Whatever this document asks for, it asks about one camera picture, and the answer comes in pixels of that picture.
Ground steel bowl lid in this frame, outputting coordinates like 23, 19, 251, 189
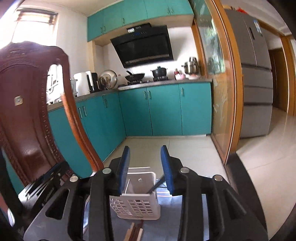
98, 69, 118, 90

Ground carved wooden chair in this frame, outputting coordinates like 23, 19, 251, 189
1, 41, 104, 185

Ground white electric kettle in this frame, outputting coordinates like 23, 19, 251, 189
74, 72, 90, 96

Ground wooden glass sliding door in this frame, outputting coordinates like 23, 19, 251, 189
189, 1, 243, 165

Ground blue plaid tablecloth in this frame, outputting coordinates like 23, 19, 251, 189
82, 178, 211, 241

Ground dark red chopstick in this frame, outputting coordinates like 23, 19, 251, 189
132, 220, 144, 241

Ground silver refrigerator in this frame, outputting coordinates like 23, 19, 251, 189
225, 9, 273, 138

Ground black chopstick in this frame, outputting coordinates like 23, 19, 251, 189
147, 175, 165, 194

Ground white plastic utensil basket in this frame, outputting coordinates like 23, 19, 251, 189
110, 167, 161, 220

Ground teal upper cabinets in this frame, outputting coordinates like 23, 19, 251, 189
87, 0, 194, 42

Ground beige chopstick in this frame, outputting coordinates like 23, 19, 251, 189
124, 222, 135, 241

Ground black range hood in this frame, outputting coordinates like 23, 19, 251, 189
111, 25, 174, 68

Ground black cooking pot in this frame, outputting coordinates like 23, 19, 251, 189
152, 66, 167, 78

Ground teal kitchen base cabinets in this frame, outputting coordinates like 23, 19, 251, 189
49, 82, 212, 177

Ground black wok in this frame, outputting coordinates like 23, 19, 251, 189
125, 70, 145, 82

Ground steel pot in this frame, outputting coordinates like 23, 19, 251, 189
182, 57, 200, 75

